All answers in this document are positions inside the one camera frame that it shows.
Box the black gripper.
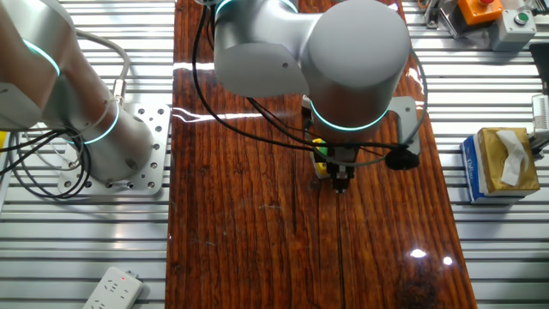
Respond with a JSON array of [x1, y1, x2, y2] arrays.
[[325, 142, 360, 195]]

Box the yellow box green button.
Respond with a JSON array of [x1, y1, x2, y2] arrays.
[[309, 136, 334, 179]]

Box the brown wooden board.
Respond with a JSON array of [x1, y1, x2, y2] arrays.
[[165, 0, 479, 309]]

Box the gold and blue tissue box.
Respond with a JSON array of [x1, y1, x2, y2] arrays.
[[459, 126, 541, 205]]

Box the orange box red button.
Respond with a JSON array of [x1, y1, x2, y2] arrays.
[[455, 0, 505, 27]]

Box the grey box green button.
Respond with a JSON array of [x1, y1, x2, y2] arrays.
[[488, 9, 539, 53]]

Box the black rectangular object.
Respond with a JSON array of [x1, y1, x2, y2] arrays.
[[528, 42, 549, 94]]

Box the white power strip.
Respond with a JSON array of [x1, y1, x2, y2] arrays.
[[81, 266, 145, 309]]

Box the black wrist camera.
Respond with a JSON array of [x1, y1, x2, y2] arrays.
[[383, 145, 421, 172]]

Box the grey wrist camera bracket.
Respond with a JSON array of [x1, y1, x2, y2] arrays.
[[387, 95, 424, 156]]

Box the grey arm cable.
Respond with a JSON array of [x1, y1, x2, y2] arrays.
[[324, 49, 431, 169]]

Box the black camera cable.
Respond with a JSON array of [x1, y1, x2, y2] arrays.
[[190, 0, 407, 156]]

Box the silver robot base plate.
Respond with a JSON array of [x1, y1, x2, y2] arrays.
[[57, 102, 172, 198]]

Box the grey base cable with connector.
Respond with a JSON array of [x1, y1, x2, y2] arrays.
[[74, 28, 132, 109]]

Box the black base cable bundle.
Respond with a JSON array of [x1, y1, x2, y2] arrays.
[[0, 127, 94, 201]]

